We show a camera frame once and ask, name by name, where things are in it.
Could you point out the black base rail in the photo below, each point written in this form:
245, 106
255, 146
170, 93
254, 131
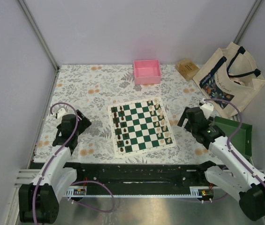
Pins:
140, 179

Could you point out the beige canvas tote bag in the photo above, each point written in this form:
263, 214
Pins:
231, 74

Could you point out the aluminium frame rail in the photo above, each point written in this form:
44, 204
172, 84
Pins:
79, 192

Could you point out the pink plastic box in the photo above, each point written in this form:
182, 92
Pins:
147, 72

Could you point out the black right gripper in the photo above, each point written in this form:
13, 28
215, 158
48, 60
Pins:
182, 118

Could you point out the small cardboard box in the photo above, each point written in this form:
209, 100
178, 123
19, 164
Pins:
187, 69

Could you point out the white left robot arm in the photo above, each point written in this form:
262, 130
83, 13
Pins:
39, 200

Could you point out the floral patterned table mat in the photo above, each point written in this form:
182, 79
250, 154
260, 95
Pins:
92, 88

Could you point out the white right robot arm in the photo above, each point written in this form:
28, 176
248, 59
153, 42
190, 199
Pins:
245, 183

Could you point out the green metal tray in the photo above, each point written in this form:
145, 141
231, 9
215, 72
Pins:
242, 139

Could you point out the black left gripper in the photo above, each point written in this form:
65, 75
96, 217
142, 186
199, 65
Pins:
84, 123

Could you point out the green white chess board mat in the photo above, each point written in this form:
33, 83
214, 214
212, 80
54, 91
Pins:
140, 126

